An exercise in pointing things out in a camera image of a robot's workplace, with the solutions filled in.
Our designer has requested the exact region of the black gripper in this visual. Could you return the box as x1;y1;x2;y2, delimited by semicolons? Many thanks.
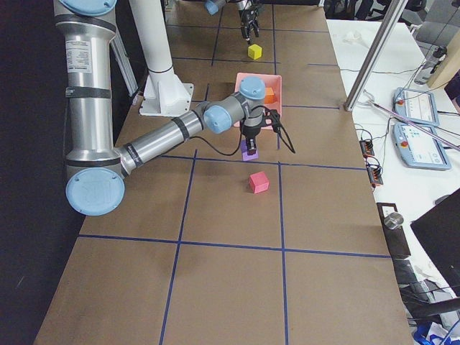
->
240;8;259;44
242;123;261;156

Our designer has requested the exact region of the purple foam block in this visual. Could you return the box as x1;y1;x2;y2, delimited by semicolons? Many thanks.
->
240;139;259;162

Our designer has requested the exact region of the orange foam block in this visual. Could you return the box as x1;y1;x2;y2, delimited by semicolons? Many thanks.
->
264;87;277;104

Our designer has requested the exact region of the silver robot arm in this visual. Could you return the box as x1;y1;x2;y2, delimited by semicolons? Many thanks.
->
54;1;265;216
204;0;263;45

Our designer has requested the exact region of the pink plastic bin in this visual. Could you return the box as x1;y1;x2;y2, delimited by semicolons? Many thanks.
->
234;72;282;115

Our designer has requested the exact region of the yellow foam block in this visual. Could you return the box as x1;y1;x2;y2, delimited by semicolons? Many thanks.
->
247;44;263;60

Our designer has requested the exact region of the red foam block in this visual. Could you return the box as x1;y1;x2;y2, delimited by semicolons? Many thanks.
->
249;171;270;194

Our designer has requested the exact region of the crumpled white paper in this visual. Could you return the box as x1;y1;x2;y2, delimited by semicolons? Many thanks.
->
343;30;367;47

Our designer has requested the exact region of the orange black connector block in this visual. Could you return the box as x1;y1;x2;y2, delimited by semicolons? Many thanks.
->
359;139;374;157

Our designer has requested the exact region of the reacher grabber stick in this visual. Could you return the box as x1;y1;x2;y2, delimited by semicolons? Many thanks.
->
363;89;459;152

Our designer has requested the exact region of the small metal cup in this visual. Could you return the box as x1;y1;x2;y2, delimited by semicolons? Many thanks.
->
383;212;404;230

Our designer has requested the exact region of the near teach pendant tablet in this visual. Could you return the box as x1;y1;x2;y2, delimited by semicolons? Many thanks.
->
392;122;451;171

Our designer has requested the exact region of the teach pendant tablet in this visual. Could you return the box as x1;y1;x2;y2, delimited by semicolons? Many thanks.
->
393;87;440;127
392;122;451;171

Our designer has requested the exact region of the far teach pendant tablet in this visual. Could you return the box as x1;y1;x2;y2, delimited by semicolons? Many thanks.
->
393;87;440;127

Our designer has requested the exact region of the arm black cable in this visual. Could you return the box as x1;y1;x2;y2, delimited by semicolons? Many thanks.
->
190;109;298;157

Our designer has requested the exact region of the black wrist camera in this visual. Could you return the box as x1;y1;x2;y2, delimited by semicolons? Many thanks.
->
262;109;282;134

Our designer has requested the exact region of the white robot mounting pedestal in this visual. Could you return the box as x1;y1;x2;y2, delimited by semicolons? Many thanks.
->
129;0;193;116

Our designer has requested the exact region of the aluminium frame post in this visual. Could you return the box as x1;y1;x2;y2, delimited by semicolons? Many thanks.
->
344;0;408;111

